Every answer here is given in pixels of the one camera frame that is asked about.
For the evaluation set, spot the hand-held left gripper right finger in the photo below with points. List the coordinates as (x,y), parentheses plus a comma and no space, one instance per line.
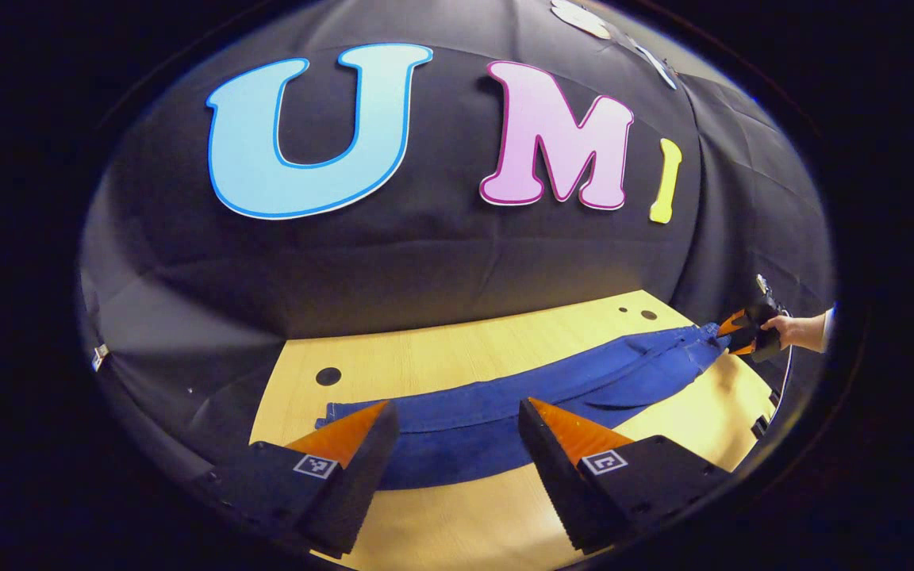
(556,484)

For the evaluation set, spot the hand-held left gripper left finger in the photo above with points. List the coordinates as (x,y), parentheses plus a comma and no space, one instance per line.
(358,484)

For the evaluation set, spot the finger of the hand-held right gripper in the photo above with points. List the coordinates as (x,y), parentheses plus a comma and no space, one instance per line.
(735,323)
(744,346)

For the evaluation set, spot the blue jeans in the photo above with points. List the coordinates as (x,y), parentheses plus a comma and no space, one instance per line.
(465,428)

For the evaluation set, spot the black backdrop cloth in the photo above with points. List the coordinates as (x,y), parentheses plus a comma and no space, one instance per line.
(441,262)

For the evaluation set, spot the white cloth clip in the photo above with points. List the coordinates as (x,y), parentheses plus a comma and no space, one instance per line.
(100,357)

